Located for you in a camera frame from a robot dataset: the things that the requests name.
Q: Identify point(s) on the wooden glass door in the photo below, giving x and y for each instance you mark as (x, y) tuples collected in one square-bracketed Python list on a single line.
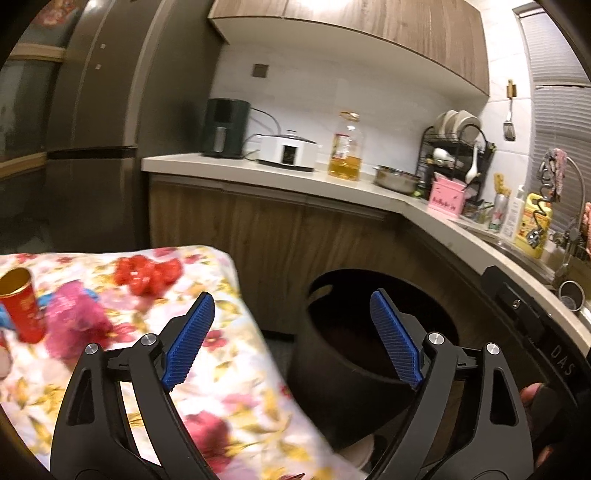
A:
[(27, 92)]

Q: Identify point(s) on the wooden wall cabinet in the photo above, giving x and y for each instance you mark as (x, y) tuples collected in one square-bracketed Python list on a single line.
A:
[(369, 32)]

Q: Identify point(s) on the white bowl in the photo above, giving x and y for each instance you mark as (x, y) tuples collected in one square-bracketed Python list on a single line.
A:
[(443, 156)]

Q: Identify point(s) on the black dish rack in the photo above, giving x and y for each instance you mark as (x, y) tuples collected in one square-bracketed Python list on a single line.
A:
[(485, 157)]

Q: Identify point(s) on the red plastic bag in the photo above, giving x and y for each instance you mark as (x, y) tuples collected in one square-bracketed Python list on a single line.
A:
[(147, 274)]

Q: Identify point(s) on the steel spring faucet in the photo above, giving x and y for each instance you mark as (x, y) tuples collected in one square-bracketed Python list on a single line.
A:
[(577, 175)]

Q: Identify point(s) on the red and gold can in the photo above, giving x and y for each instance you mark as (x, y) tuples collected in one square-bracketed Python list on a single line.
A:
[(25, 309)]

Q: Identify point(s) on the floral printed cloth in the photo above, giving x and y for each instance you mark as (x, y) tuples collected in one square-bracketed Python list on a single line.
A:
[(207, 415)]

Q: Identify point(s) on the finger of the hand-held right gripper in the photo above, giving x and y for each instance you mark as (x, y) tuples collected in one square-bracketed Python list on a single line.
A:
[(512, 300)]

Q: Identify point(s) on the wooden kitchen counter cabinet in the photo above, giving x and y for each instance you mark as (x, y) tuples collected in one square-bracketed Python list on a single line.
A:
[(277, 221)]

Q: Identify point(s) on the person's right hand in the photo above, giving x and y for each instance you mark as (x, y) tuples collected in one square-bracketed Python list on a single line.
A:
[(532, 393)]

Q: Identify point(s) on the cooking oil bottle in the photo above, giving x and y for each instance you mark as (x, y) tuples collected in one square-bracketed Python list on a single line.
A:
[(345, 161)]

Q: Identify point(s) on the steel sink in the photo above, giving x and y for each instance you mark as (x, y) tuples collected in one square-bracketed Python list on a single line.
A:
[(517, 251)]

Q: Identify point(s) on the pink utensil holder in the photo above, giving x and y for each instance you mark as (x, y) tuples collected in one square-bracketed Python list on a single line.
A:
[(445, 199)]

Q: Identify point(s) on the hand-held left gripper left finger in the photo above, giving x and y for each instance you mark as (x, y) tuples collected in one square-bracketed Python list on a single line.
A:
[(191, 341)]

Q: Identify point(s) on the steel mixing bowl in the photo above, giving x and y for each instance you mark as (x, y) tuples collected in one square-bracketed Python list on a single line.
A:
[(397, 181)]

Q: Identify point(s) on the yellow frilly item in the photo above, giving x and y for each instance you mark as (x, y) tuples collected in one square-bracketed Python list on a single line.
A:
[(501, 182)]

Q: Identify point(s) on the pink rag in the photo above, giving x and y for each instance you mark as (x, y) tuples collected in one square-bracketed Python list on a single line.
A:
[(556, 166)]

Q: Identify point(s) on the large grey plate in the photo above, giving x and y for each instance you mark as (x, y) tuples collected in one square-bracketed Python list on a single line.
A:
[(468, 121)]

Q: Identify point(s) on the dark wall socket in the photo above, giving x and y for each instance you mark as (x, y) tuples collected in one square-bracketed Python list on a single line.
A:
[(261, 70)]

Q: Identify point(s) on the dark air fryer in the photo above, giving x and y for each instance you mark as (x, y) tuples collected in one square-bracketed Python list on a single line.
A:
[(224, 129)]

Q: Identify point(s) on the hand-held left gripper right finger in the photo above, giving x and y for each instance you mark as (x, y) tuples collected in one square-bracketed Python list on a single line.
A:
[(397, 341)]

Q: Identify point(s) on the white plastic bottle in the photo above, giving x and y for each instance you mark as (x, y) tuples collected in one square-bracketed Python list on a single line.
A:
[(510, 217)]

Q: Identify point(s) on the pink rubber glove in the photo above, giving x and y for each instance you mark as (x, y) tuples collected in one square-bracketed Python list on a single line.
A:
[(587, 226)]

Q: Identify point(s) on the small white plate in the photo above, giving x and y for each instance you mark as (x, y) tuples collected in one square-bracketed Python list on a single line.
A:
[(442, 124)]

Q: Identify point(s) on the steel cup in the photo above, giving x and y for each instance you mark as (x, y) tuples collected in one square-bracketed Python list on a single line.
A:
[(571, 297)]

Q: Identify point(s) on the red floral door decoration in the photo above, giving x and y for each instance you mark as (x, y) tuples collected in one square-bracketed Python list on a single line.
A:
[(55, 11)]

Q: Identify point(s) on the silver drink can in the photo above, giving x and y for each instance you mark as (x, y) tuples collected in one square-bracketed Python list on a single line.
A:
[(497, 213)]

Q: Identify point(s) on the black trash bin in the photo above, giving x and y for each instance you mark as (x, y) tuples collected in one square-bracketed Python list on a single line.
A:
[(351, 350)]

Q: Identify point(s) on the pink plastic bag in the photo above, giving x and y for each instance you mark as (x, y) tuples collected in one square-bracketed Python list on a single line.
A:
[(76, 323)]

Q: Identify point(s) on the hanging metal spatula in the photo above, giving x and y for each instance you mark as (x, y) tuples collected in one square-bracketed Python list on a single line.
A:
[(509, 131)]

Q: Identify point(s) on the white ladle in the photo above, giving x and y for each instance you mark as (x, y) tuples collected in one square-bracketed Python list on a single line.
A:
[(472, 168)]

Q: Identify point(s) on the white electric cooker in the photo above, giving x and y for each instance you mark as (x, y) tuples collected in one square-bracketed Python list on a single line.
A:
[(286, 152)]

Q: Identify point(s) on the window blinds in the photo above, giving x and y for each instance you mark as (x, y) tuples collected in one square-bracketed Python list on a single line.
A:
[(554, 69)]

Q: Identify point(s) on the yellow detergent bottle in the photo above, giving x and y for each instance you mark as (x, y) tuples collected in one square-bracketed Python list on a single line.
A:
[(531, 230)]

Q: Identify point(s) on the dark grey refrigerator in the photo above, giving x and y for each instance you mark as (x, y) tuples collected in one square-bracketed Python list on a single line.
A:
[(115, 115)]

